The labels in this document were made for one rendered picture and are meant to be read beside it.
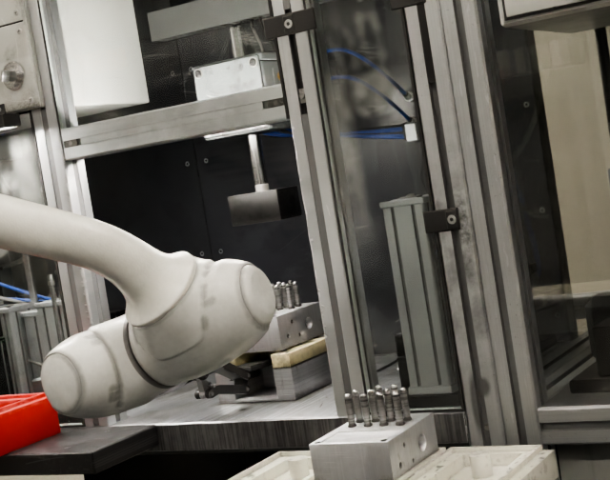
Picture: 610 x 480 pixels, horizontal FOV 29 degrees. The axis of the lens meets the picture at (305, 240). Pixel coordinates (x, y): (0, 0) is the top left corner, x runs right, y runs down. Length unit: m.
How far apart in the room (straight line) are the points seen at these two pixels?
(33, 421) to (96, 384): 0.36
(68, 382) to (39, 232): 0.19
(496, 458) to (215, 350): 0.33
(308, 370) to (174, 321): 0.44
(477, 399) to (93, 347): 0.45
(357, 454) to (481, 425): 0.21
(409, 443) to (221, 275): 0.27
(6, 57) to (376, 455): 0.82
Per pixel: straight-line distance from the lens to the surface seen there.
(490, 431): 1.44
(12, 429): 1.69
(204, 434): 1.64
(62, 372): 1.38
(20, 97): 1.75
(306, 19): 1.48
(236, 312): 1.29
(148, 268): 1.30
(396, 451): 1.29
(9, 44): 1.76
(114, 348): 1.38
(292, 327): 1.71
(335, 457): 1.30
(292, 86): 1.50
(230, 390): 1.64
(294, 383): 1.67
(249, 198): 1.75
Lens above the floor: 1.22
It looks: 3 degrees down
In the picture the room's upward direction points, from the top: 9 degrees counter-clockwise
